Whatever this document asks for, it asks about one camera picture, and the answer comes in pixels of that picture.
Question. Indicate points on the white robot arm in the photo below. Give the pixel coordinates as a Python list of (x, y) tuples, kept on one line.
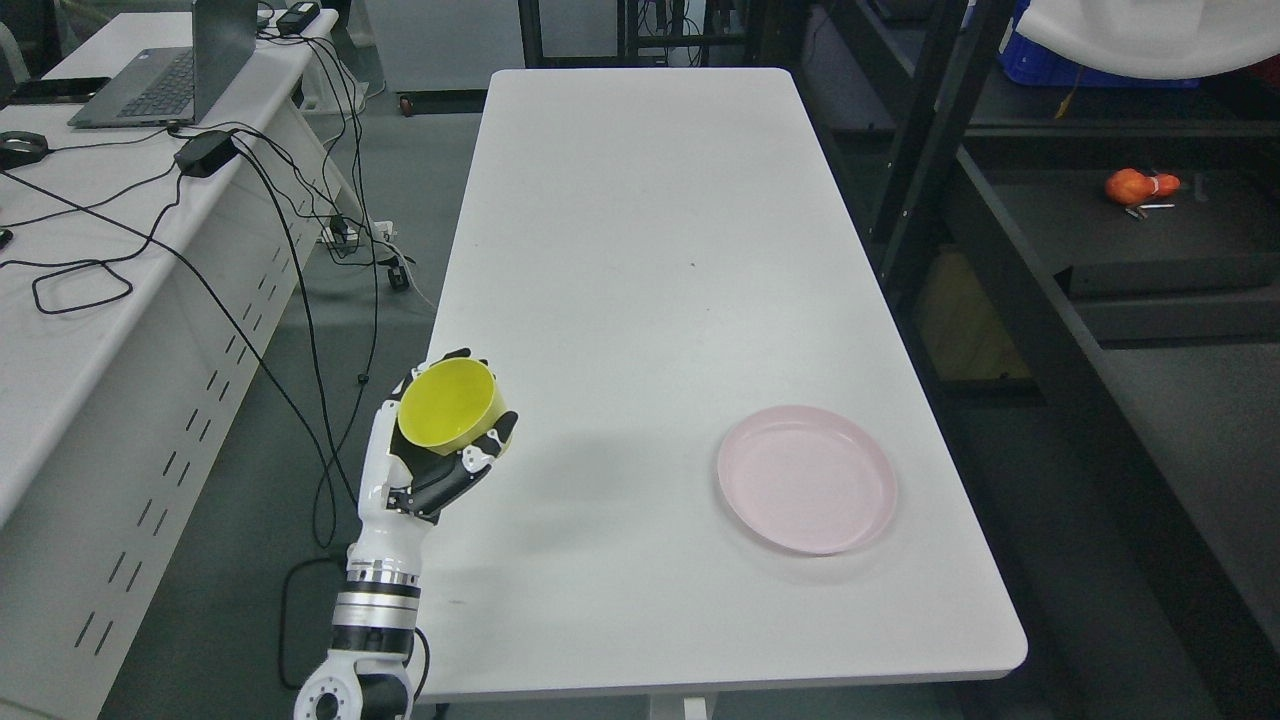
[(366, 670)]

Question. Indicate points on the yellow plastic cup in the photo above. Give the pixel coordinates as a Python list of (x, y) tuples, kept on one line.
[(450, 404)]

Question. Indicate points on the white power strip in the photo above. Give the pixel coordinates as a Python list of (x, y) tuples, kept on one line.
[(348, 237)]

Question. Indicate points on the white table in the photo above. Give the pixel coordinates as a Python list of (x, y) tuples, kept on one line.
[(646, 257)]

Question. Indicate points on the grey laptop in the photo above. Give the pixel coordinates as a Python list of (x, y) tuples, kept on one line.
[(178, 85)]

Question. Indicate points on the black power adapter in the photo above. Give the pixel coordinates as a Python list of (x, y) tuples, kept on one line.
[(206, 153)]

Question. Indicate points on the orange toy on shelf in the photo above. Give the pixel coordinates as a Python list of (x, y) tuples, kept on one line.
[(1129, 187)]

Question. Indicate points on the black metal shelf rack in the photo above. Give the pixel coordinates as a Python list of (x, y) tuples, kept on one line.
[(1105, 374)]

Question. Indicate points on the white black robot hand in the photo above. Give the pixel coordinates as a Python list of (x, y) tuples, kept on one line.
[(404, 488)]

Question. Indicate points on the white side desk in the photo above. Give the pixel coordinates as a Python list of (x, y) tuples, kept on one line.
[(135, 304)]

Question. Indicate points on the pink plastic plate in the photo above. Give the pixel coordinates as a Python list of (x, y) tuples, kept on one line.
[(807, 480)]

